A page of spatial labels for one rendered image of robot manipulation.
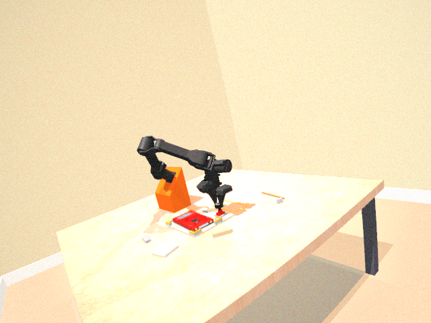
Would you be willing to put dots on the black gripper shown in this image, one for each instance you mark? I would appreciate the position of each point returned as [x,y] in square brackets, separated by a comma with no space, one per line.
[218,192]

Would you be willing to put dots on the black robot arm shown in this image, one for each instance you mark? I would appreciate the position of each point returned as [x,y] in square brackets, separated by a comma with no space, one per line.
[196,158]

